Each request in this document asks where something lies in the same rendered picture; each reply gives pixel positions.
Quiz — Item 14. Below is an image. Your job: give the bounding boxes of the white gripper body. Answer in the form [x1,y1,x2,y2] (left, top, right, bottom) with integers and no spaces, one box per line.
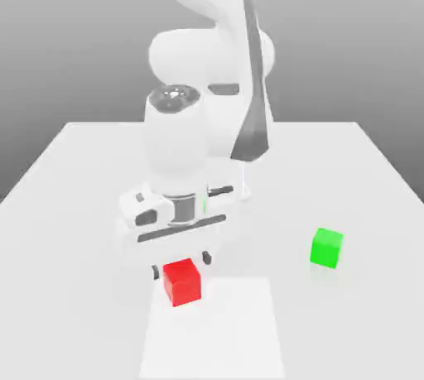
[132,209,234,267]

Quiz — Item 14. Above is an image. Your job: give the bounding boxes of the small red cube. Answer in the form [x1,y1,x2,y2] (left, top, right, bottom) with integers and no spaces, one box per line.
[161,257,203,309]

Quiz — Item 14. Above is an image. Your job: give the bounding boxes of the small green cube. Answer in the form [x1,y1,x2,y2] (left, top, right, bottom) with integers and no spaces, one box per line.
[309,227,345,271]

